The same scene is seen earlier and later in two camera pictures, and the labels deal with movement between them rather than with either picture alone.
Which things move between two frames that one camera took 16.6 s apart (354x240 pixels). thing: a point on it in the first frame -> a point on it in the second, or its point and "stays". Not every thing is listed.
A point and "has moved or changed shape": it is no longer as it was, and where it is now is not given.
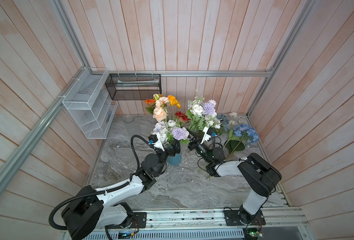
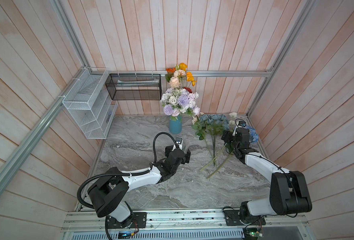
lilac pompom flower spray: [181, 134] -> [175, 101]
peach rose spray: [160, 112] -> [174, 81]
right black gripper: [195, 142] -> [229, 138]
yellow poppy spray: [173, 101] -> [189, 77]
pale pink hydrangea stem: [202, 114] has moved or changed shape
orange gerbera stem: [151, 103] -> [170, 71]
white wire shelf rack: [89, 105] stays
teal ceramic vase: [175, 160] has moved or changed shape
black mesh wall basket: [133, 86] stays
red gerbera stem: [182, 117] -> [188, 89]
